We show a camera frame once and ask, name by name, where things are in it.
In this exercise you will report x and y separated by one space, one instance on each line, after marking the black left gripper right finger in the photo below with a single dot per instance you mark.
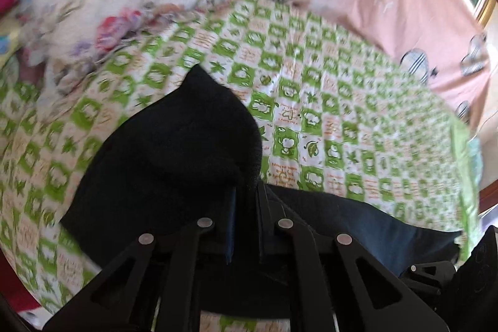
347 259

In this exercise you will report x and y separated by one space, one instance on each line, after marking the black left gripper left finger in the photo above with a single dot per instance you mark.
171 277

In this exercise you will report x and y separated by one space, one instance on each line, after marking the green checkered cartoon bedsheet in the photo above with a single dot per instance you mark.
321 97

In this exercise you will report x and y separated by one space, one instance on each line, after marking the plain green sheet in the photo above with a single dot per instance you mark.
468 156

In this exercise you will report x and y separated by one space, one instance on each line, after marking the black pants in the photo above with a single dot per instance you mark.
197 153

